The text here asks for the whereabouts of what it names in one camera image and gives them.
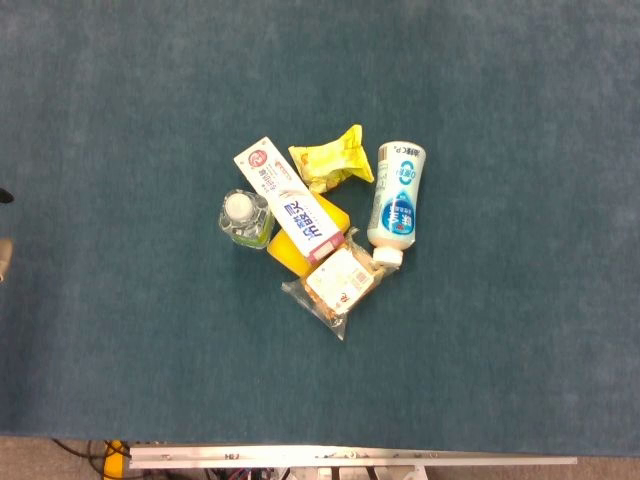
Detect yellow snack bag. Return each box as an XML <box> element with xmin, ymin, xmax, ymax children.
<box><xmin>287</xmin><ymin>124</ymin><xmax>376</xmax><ymax>195</ymax></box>

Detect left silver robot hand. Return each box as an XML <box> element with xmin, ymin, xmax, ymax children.
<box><xmin>0</xmin><ymin>188</ymin><xmax>15</xmax><ymax>284</ymax></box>

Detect yellow sponge block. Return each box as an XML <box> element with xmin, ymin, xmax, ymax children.
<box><xmin>266</xmin><ymin>193</ymin><xmax>351</xmax><ymax>279</ymax></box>

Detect yellow power strip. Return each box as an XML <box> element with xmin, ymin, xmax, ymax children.
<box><xmin>103</xmin><ymin>439</ymin><xmax>132</xmax><ymax>480</ymax></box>

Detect teal table cloth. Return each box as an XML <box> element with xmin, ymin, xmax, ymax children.
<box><xmin>0</xmin><ymin>0</ymin><xmax>640</xmax><ymax>457</ymax></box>

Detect black floor cable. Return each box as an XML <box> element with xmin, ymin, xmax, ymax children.
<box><xmin>52</xmin><ymin>438</ymin><xmax>132</xmax><ymax>476</ymax></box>

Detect small clear green-label water bottle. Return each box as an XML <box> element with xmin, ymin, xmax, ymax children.
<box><xmin>218</xmin><ymin>188</ymin><xmax>276</xmax><ymax>250</ymax></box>

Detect white toothpaste box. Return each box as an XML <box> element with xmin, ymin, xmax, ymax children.
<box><xmin>233</xmin><ymin>136</ymin><xmax>345</xmax><ymax>266</ymax></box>

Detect aluminium rail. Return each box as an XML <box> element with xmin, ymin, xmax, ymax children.
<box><xmin>128</xmin><ymin>444</ymin><xmax>579</xmax><ymax>471</ymax></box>

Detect clear bag with white label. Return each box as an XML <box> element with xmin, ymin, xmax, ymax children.
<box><xmin>281</xmin><ymin>227</ymin><xmax>401</xmax><ymax>342</ymax></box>

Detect white blue drink bottle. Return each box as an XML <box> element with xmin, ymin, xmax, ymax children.
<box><xmin>366</xmin><ymin>140</ymin><xmax>427</xmax><ymax>267</ymax></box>

